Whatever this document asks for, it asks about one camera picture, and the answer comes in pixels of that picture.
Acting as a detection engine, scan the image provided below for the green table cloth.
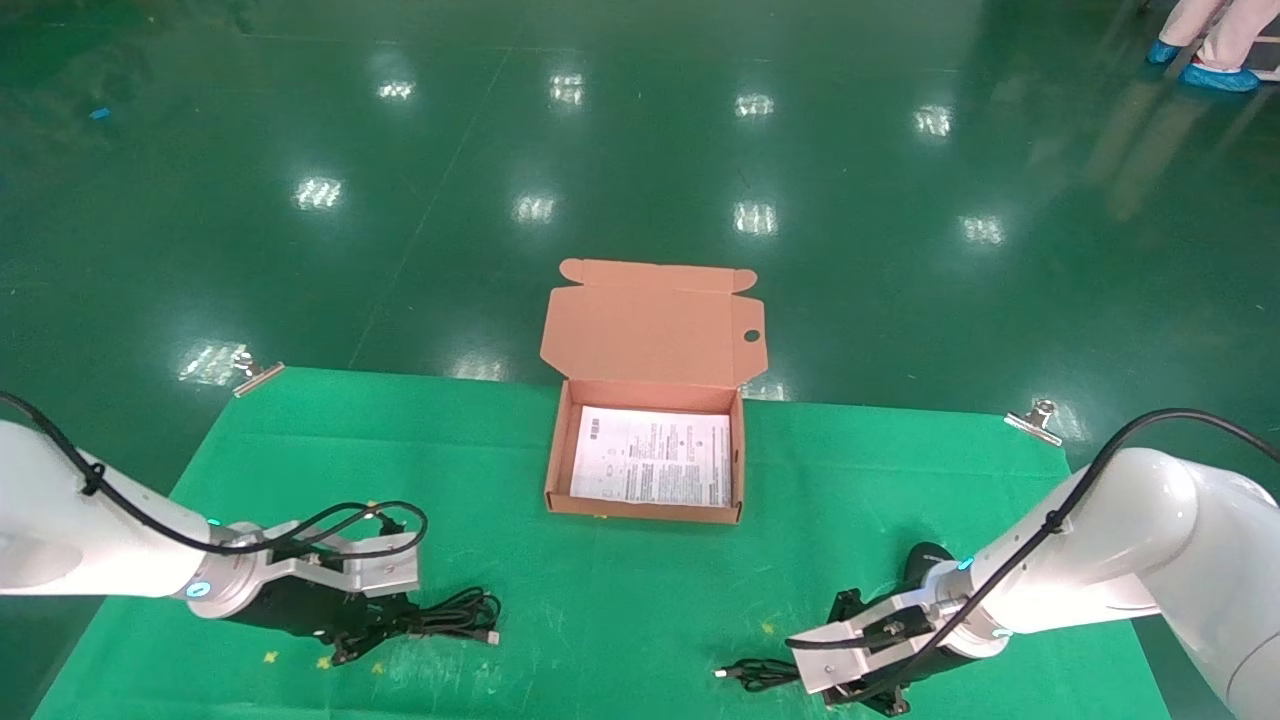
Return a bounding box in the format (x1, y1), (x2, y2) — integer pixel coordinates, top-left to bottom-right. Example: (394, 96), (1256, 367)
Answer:
(30, 365), (1171, 720)

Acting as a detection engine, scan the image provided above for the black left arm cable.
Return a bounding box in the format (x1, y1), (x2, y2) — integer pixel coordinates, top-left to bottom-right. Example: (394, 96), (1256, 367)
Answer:
(0, 392), (429, 556)

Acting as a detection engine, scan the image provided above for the open brown cardboard box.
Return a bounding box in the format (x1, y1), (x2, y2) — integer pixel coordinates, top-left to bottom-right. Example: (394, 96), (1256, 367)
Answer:
(540, 258), (768, 525)

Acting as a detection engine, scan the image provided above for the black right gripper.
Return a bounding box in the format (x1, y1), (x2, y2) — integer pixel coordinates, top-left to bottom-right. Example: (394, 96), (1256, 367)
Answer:
(825, 588), (988, 717)

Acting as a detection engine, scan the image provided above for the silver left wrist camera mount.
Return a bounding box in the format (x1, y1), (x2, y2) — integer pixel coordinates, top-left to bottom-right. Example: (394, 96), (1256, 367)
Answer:
(240, 520), (423, 601)

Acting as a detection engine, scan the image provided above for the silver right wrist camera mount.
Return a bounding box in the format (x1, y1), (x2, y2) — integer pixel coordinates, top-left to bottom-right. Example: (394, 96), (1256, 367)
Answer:
(790, 590), (946, 696)

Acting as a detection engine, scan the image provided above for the person with blue shoe covers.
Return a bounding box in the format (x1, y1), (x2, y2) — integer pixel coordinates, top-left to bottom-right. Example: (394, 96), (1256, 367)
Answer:
(1145, 0), (1280, 94)

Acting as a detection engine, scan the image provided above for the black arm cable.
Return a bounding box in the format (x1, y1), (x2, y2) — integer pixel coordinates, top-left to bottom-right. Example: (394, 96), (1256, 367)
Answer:
(785, 408), (1280, 651)
(0, 392), (429, 556)

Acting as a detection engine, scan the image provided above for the metal binder clip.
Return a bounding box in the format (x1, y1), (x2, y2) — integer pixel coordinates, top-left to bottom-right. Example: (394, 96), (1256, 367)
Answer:
(1003, 398), (1063, 447)
(232, 350), (286, 399)

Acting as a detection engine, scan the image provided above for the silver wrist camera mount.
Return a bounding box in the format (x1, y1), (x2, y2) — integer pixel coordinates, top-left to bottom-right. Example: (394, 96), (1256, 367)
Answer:
(240, 520), (423, 601)
(790, 590), (946, 696)

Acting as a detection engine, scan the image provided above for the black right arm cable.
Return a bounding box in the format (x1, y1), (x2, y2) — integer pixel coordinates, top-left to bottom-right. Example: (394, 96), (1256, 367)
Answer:
(785, 408), (1280, 651)

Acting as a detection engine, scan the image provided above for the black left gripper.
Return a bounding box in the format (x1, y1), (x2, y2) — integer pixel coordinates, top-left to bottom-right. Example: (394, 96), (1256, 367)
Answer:
(228, 575), (427, 667)

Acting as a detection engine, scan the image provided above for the black wired computer mouse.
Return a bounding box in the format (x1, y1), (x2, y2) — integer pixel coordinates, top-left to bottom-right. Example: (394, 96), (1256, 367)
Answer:
(715, 543), (951, 693)

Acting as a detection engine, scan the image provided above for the white printed instruction sheet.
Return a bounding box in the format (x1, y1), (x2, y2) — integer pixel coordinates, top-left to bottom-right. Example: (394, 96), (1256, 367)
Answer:
(570, 405), (733, 508)

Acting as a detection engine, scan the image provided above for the black data cable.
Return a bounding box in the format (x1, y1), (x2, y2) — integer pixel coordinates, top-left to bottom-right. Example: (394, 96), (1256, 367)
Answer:
(395, 588), (503, 646)

